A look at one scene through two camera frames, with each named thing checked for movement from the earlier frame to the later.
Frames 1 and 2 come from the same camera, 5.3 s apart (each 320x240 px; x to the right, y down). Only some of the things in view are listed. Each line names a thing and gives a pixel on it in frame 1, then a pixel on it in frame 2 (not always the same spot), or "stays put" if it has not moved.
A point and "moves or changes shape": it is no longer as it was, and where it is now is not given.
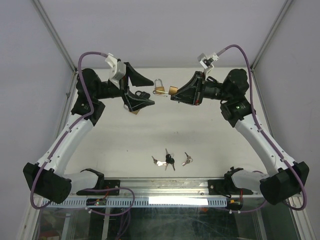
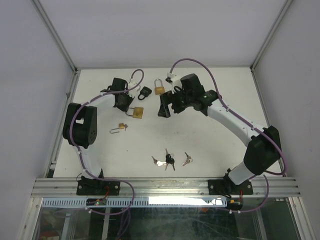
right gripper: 188,96 to 167,98
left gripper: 134,103 to 125,108
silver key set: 159,163 stays put
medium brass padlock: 135,111 moves or changes shape
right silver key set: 189,159 stays put
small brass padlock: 172,90 moves or changes shape
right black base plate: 225,187 stays put
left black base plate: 104,184 stays put
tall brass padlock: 159,88 stays put
